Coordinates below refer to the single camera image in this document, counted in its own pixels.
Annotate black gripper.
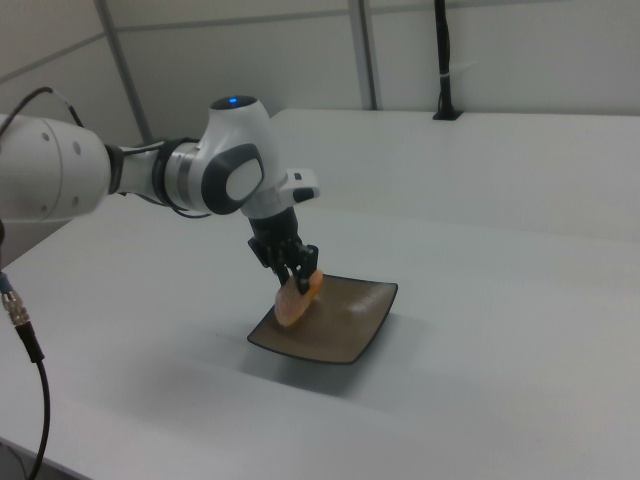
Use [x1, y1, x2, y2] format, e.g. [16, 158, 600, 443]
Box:
[247, 206, 320, 296]

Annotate round orange sugared bread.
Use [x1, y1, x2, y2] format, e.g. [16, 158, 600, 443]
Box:
[274, 269, 326, 329]

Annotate square brown ceramic plate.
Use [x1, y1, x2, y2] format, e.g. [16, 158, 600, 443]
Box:
[246, 273, 400, 367]

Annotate grey partition post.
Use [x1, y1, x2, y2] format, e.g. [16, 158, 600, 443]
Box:
[348, 0, 380, 112]
[93, 0, 154, 146]

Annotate black camera stand pole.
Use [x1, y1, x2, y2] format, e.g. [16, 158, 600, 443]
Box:
[431, 0, 465, 122]

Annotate black cable with metal connector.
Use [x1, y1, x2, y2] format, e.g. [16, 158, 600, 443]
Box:
[0, 269, 52, 480]

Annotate black cable on robot arm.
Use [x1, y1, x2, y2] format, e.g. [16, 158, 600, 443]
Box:
[0, 86, 86, 147]

